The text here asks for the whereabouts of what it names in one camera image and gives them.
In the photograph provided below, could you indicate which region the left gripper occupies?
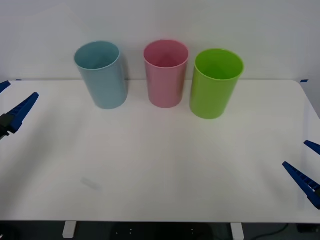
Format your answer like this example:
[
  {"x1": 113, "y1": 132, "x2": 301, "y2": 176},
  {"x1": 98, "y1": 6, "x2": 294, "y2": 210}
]
[{"x1": 0, "y1": 80, "x2": 40, "y2": 142}]

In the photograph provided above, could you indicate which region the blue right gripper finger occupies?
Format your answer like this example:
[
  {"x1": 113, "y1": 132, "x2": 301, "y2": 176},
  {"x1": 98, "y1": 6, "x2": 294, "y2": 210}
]
[
  {"x1": 303, "y1": 140, "x2": 320, "y2": 155},
  {"x1": 282, "y1": 161, "x2": 320, "y2": 210}
]

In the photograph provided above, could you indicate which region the white table leg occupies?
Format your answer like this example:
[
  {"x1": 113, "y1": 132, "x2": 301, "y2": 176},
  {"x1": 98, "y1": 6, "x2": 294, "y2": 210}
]
[
  {"x1": 62, "y1": 221, "x2": 76, "y2": 239},
  {"x1": 230, "y1": 223, "x2": 245, "y2": 240}
]

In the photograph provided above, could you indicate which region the pale blue plastic bin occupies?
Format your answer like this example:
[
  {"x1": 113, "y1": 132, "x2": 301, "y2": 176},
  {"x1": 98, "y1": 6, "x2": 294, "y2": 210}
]
[{"x1": 73, "y1": 40, "x2": 129, "y2": 110}]

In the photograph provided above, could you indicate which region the green plastic bin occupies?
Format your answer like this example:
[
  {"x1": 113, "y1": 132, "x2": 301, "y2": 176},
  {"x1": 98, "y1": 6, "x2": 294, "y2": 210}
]
[{"x1": 189, "y1": 48, "x2": 245, "y2": 120}]

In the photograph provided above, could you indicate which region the pink plastic bin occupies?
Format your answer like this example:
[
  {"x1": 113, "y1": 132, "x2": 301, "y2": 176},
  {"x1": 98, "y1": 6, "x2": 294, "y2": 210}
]
[{"x1": 143, "y1": 39, "x2": 190, "y2": 109}]

